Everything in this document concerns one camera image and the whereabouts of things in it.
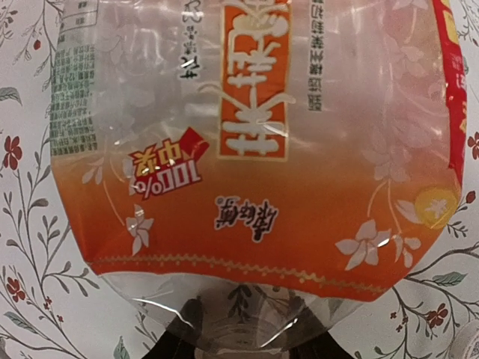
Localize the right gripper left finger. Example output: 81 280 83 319
144 298 202 359

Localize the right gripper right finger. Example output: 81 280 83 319
287 296 353 359

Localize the orange bottle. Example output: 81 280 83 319
50 1 467 358

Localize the white bottle cap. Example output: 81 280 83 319
449 319 479 359

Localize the floral tablecloth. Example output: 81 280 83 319
1 1 478 358

